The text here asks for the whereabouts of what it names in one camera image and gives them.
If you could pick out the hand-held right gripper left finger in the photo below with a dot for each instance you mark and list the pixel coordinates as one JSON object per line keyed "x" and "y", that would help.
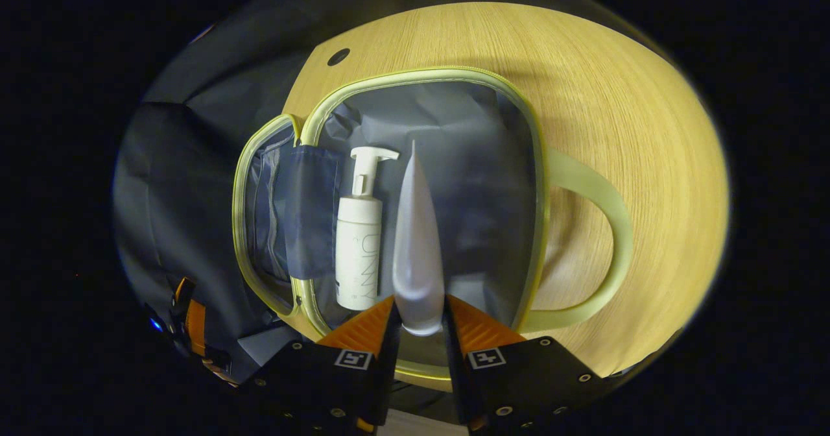
{"x": 389, "y": 358}

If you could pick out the white pump bottle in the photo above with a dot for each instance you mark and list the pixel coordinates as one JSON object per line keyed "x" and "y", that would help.
{"x": 356, "y": 248}

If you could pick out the white squeeze tube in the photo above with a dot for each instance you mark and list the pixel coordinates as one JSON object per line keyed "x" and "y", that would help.
{"x": 418, "y": 261}

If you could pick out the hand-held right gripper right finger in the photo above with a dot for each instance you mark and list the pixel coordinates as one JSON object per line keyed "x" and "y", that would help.
{"x": 454, "y": 358}

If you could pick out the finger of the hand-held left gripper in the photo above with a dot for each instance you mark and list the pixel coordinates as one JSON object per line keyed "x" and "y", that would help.
{"x": 194, "y": 326}

